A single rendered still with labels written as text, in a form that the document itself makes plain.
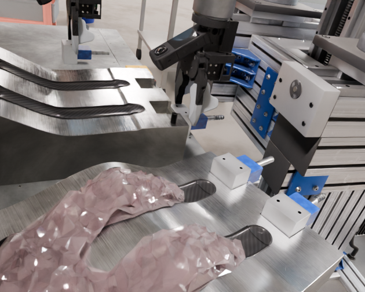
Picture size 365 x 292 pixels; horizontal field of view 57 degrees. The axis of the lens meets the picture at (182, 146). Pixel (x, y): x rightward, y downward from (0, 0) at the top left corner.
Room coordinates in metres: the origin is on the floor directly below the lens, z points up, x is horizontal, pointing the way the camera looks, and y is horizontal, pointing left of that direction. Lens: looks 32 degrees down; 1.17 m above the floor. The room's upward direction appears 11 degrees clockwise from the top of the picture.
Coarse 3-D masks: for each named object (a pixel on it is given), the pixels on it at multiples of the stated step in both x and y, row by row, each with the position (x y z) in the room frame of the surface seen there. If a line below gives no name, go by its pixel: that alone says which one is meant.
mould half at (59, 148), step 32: (32, 64) 0.62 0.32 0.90; (32, 96) 0.49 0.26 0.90; (64, 96) 0.54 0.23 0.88; (96, 96) 0.56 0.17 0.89; (128, 96) 0.58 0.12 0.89; (160, 96) 0.60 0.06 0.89; (0, 128) 0.38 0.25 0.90; (32, 128) 0.40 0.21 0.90; (64, 128) 0.43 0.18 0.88; (96, 128) 0.45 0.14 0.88; (128, 128) 0.47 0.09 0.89; (160, 128) 0.49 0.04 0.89; (0, 160) 0.37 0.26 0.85; (32, 160) 0.39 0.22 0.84; (64, 160) 0.41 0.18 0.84; (96, 160) 0.44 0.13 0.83; (128, 160) 0.46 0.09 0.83; (160, 160) 0.49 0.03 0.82
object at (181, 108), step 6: (174, 108) 0.64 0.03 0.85; (180, 108) 0.64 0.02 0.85; (186, 108) 0.65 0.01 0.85; (186, 114) 0.62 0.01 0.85; (204, 114) 0.66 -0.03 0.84; (186, 120) 0.62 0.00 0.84; (198, 120) 0.64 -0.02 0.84; (204, 120) 0.65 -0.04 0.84; (210, 120) 0.67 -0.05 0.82; (192, 126) 0.63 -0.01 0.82; (198, 126) 0.64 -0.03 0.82; (204, 126) 0.65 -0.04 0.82
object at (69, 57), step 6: (66, 42) 0.91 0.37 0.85; (66, 48) 0.89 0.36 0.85; (78, 48) 0.92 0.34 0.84; (84, 48) 0.93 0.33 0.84; (66, 54) 0.89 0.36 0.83; (72, 54) 0.89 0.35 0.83; (78, 54) 0.91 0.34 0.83; (84, 54) 0.91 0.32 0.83; (90, 54) 0.92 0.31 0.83; (96, 54) 0.95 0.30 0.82; (102, 54) 0.95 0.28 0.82; (108, 54) 0.96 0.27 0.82; (66, 60) 0.89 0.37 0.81; (72, 60) 0.89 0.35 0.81
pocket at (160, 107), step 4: (152, 104) 0.58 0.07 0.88; (156, 104) 0.58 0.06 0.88; (160, 104) 0.59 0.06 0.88; (164, 104) 0.59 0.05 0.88; (168, 104) 0.59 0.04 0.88; (156, 108) 0.58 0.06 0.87; (160, 108) 0.59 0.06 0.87; (164, 108) 0.59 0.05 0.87; (168, 108) 0.59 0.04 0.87; (156, 112) 0.58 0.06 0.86; (160, 112) 0.59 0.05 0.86; (164, 112) 0.59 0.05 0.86; (168, 112) 0.58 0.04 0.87
